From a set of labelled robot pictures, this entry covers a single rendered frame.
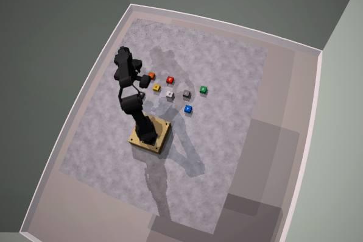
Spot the blue digit block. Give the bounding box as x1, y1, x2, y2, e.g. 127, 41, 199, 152
184, 105, 192, 113

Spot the green block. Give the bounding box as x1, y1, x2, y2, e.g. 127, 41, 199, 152
200, 86, 207, 94

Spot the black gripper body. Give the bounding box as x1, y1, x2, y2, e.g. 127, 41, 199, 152
114, 67, 152, 88

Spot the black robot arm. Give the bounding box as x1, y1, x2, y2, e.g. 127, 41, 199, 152
114, 46, 158, 146

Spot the red block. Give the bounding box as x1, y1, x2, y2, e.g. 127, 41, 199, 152
166, 76, 174, 84

